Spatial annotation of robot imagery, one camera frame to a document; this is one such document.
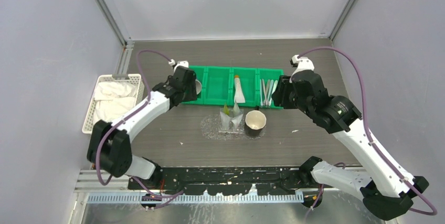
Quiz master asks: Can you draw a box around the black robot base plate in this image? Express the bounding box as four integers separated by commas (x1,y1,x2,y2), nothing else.
128,166,319,196

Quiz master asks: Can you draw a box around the pink toothbrush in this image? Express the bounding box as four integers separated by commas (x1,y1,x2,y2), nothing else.
261,79,267,106

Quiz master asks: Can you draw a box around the white cloth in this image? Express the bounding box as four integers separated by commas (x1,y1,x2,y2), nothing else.
92,81,137,125

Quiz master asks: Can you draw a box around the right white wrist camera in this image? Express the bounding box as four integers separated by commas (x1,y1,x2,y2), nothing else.
290,55,314,75

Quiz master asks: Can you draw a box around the white orange-print toothpaste tube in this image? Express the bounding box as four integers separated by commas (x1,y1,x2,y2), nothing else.
234,74,246,104

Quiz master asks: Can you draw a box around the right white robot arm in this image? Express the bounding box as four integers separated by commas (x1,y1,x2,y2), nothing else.
272,70,429,220

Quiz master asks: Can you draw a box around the green compartment bin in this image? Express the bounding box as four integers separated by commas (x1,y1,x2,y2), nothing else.
187,66,284,108

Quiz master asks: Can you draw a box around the white red-cap toothpaste tube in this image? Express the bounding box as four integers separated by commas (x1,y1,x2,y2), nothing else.
231,113,243,130

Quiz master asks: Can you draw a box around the beige toothbrush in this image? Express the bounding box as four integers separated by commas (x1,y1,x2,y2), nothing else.
263,79,274,107

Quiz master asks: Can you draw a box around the light blue toothbrush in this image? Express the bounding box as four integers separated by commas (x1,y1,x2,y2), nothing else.
259,79,264,106

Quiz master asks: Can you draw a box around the dark green mug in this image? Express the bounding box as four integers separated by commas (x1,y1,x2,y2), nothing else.
244,106,267,137

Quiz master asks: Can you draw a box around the clear plastic bag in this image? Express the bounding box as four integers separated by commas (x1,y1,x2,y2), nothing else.
217,109,245,134

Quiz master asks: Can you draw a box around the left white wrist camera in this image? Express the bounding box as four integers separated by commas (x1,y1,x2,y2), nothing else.
168,59,189,72

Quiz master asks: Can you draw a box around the blue mug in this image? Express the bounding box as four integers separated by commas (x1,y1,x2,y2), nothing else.
195,80,203,95

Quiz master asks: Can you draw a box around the purple cable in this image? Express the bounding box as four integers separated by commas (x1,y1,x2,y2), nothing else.
295,46,438,216
95,49,187,211

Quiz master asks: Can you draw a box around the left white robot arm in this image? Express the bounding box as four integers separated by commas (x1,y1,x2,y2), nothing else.
87,66,197,189

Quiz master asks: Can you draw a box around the pale blue toothbrush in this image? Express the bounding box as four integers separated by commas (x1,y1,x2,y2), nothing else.
265,80,274,106

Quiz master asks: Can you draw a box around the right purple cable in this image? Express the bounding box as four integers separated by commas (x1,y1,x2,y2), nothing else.
295,46,438,216

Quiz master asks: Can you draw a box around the pale mint toothpaste tube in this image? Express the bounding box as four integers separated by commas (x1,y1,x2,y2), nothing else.
220,112,231,130

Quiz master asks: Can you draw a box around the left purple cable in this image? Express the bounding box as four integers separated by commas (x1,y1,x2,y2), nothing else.
95,49,187,211

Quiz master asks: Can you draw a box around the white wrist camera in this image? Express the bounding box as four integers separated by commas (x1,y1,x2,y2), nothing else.
290,55,314,75
168,59,189,72

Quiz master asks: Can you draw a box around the yellow-green toothpaste tube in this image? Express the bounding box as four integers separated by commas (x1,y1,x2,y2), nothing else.
223,103,230,115

